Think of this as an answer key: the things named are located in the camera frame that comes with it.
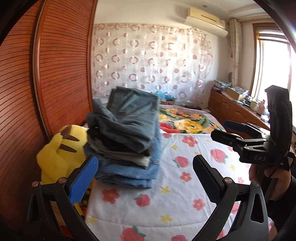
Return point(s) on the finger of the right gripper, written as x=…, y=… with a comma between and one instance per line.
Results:
x=231, y=140
x=240, y=128

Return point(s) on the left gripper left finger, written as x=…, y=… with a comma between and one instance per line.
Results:
x=42, y=223

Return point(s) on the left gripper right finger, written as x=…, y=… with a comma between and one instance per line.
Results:
x=251, y=221

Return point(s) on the teal blue shorts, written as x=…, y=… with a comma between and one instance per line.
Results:
x=127, y=123

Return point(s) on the person's right hand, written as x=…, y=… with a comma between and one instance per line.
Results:
x=257, y=172

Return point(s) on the white cup on sideboard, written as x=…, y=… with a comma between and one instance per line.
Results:
x=254, y=105

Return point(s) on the pink figurine on sideboard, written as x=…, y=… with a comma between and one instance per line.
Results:
x=261, y=108

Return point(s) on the wooden sideboard cabinet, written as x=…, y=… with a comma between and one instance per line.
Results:
x=224, y=109

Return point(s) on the cardboard box on sideboard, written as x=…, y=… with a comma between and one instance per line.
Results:
x=236, y=93

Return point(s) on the yellow plush toy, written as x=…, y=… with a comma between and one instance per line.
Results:
x=62, y=154

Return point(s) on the folded blue jeans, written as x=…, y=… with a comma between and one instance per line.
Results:
x=110, y=172

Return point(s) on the white floral bed sheet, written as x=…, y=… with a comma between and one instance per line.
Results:
x=176, y=206

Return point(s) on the blue item at bedhead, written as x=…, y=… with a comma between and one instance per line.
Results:
x=164, y=96

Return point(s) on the sheer circle-pattern curtain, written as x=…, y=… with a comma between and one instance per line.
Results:
x=152, y=58

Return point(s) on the folded beige garment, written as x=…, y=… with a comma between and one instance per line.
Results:
x=121, y=158

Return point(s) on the beige window drape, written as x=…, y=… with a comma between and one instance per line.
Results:
x=236, y=45

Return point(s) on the wooden louvred wardrobe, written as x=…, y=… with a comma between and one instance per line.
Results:
x=45, y=85

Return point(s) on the window with wooden frame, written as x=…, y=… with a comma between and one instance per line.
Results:
x=274, y=61

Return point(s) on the white wall air conditioner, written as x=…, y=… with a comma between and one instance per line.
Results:
x=205, y=21

